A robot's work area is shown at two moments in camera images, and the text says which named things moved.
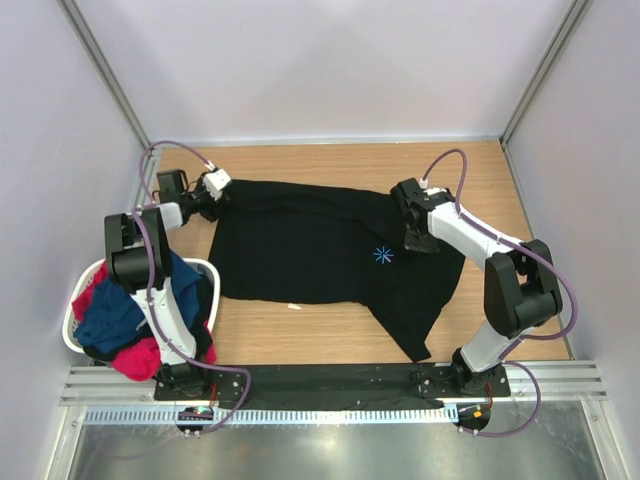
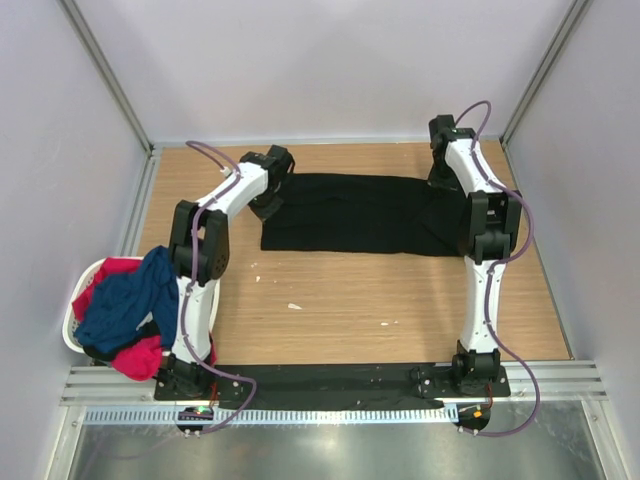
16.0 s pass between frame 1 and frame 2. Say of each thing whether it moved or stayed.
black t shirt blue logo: moved
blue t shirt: stayed
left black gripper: moved
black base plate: stayed
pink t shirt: stayed
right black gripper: moved
